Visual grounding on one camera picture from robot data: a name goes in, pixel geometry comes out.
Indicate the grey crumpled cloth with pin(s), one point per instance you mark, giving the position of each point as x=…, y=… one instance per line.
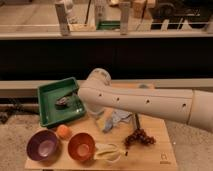
x=120, y=116

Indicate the purple bowl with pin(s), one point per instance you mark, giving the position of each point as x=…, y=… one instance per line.
x=42, y=145

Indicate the black handled scraper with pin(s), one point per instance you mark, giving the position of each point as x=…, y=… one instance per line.
x=136, y=122

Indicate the orange bowl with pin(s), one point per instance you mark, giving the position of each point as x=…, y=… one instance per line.
x=81, y=147

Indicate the black handled metal spoon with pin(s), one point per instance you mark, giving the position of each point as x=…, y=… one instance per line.
x=62, y=102

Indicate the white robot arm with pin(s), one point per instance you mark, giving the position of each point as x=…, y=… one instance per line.
x=187, y=106

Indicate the green plastic tray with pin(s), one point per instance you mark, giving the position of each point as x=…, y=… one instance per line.
x=50, y=116

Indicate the wooden board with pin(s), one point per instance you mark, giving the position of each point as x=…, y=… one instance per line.
x=157, y=157

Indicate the orange apple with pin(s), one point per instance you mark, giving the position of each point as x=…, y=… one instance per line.
x=63, y=131

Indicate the green box in background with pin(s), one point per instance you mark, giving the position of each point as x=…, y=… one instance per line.
x=108, y=25

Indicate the bunch of dark grapes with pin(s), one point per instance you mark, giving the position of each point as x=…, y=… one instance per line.
x=138, y=135

